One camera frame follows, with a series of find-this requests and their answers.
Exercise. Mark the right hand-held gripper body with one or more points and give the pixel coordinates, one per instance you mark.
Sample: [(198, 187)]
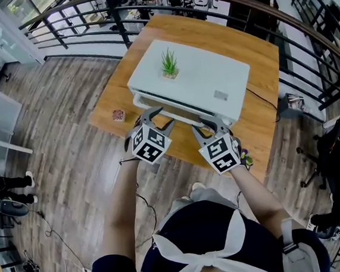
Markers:
[(219, 154)]

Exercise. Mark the person's right shoe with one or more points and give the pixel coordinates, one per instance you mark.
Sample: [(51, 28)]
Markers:
[(198, 186)]

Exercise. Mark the green spiky potted plant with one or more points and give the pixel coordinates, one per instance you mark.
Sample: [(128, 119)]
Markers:
[(169, 63)]

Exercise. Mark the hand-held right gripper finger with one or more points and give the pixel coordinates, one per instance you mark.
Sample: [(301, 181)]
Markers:
[(200, 135), (213, 123)]

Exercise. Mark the grey shorts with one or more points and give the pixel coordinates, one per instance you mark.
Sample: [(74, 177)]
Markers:
[(211, 195)]

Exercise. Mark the wooden table with white legs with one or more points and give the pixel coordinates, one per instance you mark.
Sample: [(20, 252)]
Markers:
[(110, 102)]

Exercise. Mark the person's left forearm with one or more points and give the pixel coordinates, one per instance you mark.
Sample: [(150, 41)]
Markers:
[(124, 193)]

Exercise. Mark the black floor device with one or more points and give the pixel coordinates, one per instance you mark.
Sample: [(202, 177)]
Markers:
[(30, 270)]

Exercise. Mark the black railing with wooden handrail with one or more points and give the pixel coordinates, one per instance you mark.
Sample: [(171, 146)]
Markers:
[(120, 23)]

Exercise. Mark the white oven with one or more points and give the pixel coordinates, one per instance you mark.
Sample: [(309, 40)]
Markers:
[(205, 69)]

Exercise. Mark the person's right forearm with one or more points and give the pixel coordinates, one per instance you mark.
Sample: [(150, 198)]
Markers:
[(253, 190)]

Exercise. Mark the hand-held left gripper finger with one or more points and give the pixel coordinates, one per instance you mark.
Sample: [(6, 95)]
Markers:
[(166, 129), (145, 114)]

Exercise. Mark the dark bin with magazines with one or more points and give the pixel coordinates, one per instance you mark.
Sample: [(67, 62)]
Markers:
[(284, 106)]

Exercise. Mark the person's left shoe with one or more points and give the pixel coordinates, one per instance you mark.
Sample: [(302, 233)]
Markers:
[(186, 198)]

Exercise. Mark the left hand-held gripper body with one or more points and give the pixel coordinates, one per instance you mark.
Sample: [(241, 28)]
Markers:
[(151, 144)]

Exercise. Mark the person's shoe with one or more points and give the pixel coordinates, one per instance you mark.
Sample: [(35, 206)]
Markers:
[(186, 198), (198, 186)]

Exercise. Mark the navy top with white bow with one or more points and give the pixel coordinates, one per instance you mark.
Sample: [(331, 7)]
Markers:
[(202, 219)]

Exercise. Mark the black padded equipment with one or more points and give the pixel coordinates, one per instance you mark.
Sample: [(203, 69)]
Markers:
[(15, 208)]

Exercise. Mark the white desk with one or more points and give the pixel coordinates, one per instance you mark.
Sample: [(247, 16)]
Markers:
[(9, 145)]

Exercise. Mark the purple flower potted plant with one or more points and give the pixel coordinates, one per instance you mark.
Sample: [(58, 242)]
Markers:
[(247, 158)]

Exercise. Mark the white glass oven door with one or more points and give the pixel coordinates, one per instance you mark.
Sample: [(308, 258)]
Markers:
[(183, 117)]

